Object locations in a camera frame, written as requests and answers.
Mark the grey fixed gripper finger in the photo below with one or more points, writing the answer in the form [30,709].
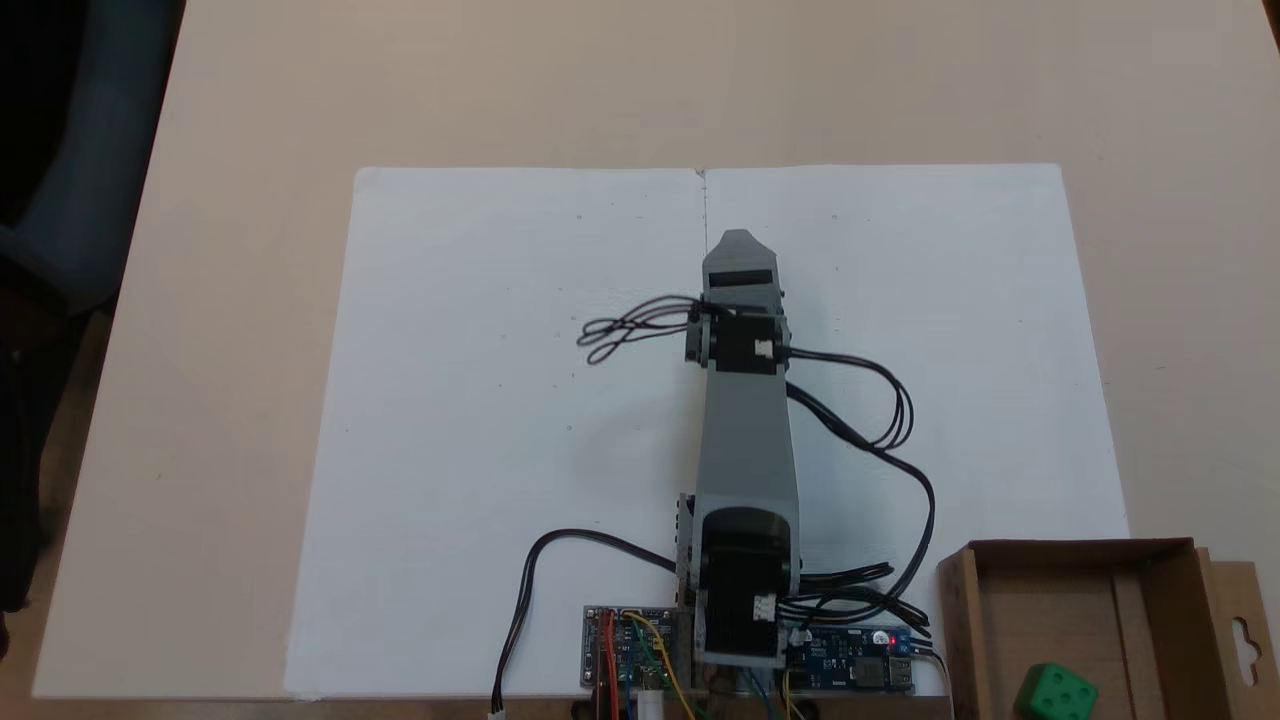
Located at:
[740,250]

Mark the green dice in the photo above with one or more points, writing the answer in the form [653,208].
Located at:
[1055,693]

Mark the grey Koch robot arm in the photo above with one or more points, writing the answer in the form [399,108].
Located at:
[748,450]

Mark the white paper sheet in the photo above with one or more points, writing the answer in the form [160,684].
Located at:
[980,300]
[470,450]

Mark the blue circuit board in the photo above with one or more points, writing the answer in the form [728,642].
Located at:
[850,665]

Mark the brown cardboard box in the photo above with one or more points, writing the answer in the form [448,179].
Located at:
[1075,620]

